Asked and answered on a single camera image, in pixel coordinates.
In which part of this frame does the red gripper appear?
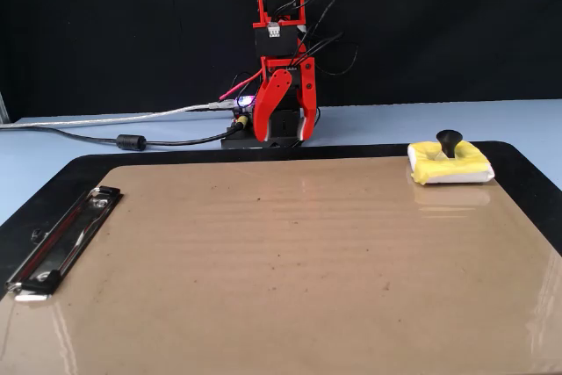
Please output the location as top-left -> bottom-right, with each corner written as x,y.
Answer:
254,57 -> 319,144

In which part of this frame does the yellow sponge with black knob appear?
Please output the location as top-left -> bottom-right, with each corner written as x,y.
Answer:
406,128 -> 496,186

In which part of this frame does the black base with controller board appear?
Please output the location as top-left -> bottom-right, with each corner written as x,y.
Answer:
220,94 -> 322,150

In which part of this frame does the black backdrop cloth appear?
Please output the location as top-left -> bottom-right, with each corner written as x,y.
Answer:
0,0 -> 562,124

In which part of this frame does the brown clipboard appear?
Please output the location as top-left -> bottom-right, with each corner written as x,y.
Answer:
0,154 -> 562,375

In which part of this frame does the black mat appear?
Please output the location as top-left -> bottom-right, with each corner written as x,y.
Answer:
0,141 -> 562,304

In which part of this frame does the silver metal clipboard clip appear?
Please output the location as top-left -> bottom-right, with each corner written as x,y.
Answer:
4,185 -> 123,301

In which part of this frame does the red wire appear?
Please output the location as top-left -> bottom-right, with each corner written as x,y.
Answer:
219,0 -> 289,102

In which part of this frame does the black power cable with ferrite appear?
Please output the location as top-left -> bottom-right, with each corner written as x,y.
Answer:
0,122 -> 241,152

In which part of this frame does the silver USB cable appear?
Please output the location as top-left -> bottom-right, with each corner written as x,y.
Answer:
0,99 -> 236,130

